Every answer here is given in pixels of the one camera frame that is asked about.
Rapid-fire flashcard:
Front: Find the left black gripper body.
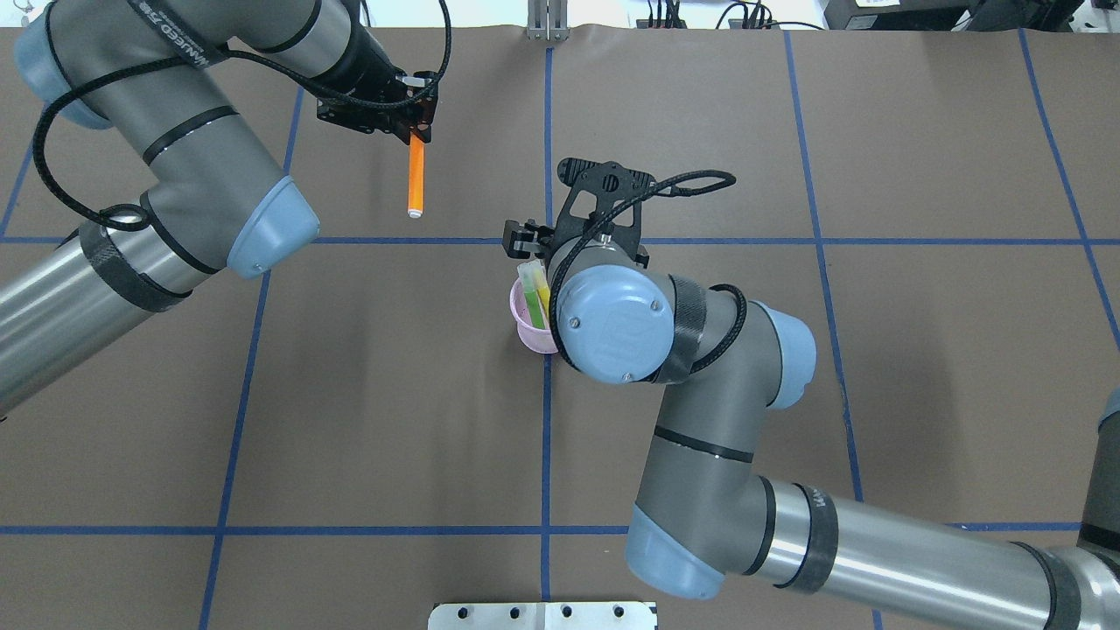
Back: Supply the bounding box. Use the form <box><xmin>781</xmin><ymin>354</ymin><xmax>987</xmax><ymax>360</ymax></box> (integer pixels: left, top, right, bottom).
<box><xmin>346</xmin><ymin>67</ymin><xmax>438</xmax><ymax>143</ymax></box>

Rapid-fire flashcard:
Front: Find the green highlighter pen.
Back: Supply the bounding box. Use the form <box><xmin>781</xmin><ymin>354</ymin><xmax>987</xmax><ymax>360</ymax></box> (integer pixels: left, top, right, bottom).
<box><xmin>517</xmin><ymin>260</ymin><xmax>547</xmax><ymax>330</ymax></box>

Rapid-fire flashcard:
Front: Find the yellow highlighter pen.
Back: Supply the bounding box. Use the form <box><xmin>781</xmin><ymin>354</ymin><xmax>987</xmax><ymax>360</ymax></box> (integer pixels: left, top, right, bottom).
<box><xmin>531</xmin><ymin>260</ymin><xmax>551</xmax><ymax>328</ymax></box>

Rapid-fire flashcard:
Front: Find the orange highlighter pen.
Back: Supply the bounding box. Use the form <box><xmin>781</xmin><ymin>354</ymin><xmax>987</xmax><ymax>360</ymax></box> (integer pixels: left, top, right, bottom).
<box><xmin>407</xmin><ymin>131</ymin><xmax>424</xmax><ymax>220</ymax></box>

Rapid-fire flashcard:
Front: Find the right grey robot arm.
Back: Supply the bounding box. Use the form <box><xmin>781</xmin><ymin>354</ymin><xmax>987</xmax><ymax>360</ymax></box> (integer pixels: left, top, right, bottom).
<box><xmin>541</xmin><ymin>238</ymin><xmax>1117</xmax><ymax>629</ymax></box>

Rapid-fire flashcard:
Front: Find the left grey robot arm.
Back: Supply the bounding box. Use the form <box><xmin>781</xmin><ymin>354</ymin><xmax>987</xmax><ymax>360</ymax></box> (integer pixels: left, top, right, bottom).
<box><xmin>3</xmin><ymin>1</ymin><xmax>451</xmax><ymax>413</ymax></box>

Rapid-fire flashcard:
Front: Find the pink mesh pen holder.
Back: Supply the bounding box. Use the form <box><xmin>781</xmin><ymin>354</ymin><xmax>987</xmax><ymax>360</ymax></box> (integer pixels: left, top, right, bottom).
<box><xmin>508</xmin><ymin>280</ymin><xmax>557</xmax><ymax>355</ymax></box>

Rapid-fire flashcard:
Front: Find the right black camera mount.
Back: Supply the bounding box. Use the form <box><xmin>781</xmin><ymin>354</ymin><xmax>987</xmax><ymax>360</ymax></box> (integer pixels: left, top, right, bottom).
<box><xmin>549</xmin><ymin>157</ymin><xmax>655</xmax><ymax>256</ymax></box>

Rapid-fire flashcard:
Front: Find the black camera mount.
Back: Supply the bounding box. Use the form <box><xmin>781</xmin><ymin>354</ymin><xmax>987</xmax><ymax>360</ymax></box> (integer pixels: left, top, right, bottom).
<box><xmin>549</xmin><ymin>157</ymin><xmax>655</xmax><ymax>256</ymax></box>
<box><xmin>316</xmin><ymin>71</ymin><xmax>438</xmax><ymax>143</ymax></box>

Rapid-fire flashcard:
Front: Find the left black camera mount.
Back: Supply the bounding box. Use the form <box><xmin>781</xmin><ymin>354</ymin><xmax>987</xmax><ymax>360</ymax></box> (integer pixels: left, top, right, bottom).
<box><xmin>316</xmin><ymin>71</ymin><xmax>438</xmax><ymax>143</ymax></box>

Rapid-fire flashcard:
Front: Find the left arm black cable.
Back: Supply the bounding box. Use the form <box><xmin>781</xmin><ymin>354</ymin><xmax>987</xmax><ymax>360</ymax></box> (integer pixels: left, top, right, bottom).
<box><xmin>31</xmin><ymin>0</ymin><xmax>452</xmax><ymax>233</ymax></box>

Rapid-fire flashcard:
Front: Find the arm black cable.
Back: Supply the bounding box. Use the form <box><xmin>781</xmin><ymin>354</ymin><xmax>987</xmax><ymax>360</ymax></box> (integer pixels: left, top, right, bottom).
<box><xmin>31</xmin><ymin>0</ymin><xmax>452</xmax><ymax>233</ymax></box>
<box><xmin>547</xmin><ymin>169</ymin><xmax>749</xmax><ymax>386</ymax></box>

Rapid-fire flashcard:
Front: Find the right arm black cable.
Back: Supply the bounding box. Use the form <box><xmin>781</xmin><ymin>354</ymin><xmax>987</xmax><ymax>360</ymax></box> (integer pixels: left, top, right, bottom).
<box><xmin>547</xmin><ymin>169</ymin><xmax>749</xmax><ymax>386</ymax></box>

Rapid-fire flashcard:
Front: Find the aluminium frame post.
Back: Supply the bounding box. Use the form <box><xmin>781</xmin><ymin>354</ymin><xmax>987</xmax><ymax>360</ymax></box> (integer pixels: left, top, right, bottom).
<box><xmin>525</xmin><ymin>0</ymin><xmax>571</xmax><ymax>41</ymax></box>

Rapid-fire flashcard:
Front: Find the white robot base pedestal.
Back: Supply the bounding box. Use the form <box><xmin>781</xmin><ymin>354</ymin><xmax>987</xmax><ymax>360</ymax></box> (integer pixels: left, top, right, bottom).
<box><xmin>427</xmin><ymin>601</ymin><xmax>660</xmax><ymax>629</ymax></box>

